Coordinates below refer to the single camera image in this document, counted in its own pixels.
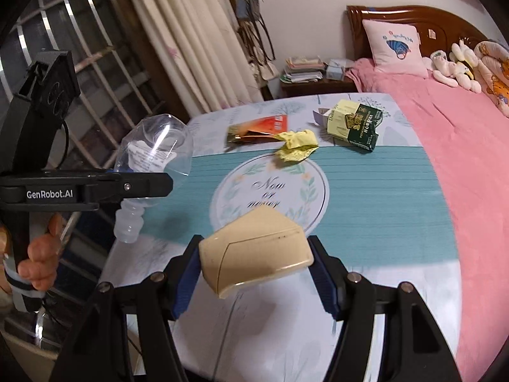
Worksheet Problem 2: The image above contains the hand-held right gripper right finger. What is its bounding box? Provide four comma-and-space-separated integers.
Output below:
308, 236, 468, 382

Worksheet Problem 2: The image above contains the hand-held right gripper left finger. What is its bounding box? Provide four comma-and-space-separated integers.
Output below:
48, 236, 204, 382

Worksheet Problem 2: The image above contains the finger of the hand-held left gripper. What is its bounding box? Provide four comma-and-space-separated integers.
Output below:
83, 172, 174, 208

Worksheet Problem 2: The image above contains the clear plastic bottle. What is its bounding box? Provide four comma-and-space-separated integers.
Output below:
113, 113, 195, 244

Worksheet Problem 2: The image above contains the beige plastic box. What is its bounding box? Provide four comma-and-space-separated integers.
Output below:
198, 208, 316, 300

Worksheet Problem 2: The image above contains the person's left hand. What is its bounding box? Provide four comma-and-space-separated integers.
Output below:
18, 213, 64, 291

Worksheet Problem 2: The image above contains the metal window grille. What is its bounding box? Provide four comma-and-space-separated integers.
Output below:
0, 0, 179, 176

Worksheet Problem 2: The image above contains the table with patterned cloth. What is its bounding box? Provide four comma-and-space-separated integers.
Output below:
101, 93, 462, 382

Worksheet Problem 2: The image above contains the orange snack packet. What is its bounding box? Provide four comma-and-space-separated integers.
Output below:
227, 115, 289, 146

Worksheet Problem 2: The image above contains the crumpled yellow paper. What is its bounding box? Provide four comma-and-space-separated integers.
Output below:
275, 129, 319, 166

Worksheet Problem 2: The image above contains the cream curtain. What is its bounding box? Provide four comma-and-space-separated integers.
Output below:
119, 0, 265, 114

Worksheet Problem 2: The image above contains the white tote bag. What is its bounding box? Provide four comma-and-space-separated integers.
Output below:
248, 44, 280, 85

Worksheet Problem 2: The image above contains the pink bed sheet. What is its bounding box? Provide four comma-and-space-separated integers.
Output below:
346, 58, 509, 382

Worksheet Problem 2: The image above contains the stack of books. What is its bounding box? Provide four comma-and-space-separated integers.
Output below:
283, 56, 324, 84

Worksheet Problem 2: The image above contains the wooden nightstand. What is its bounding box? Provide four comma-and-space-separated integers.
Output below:
280, 75, 359, 98

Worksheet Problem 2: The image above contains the grey hanging bag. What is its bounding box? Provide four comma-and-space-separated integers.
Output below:
234, 0, 262, 20

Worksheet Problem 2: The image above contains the pale blue tissue box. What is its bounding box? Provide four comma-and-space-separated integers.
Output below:
325, 59, 354, 81

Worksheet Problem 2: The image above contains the white plush rabbit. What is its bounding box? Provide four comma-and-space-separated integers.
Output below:
422, 50, 458, 88

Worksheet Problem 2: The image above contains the pink printed pillow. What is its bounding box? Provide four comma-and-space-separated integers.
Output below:
362, 18, 429, 79

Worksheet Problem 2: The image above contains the white and yellow plush toy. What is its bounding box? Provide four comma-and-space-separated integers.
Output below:
449, 40, 484, 94

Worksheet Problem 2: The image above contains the folded cartoon-print quilt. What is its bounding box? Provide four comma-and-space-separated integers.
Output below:
473, 40, 509, 118

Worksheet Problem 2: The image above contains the wooden headboard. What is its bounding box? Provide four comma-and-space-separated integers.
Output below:
346, 5, 494, 62

